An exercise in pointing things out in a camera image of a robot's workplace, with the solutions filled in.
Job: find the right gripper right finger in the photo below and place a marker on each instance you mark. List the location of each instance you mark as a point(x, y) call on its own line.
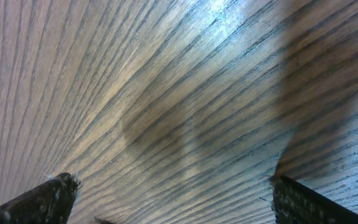
point(294, 203)

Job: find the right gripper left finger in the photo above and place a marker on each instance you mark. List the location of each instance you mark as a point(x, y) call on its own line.
point(49, 202)

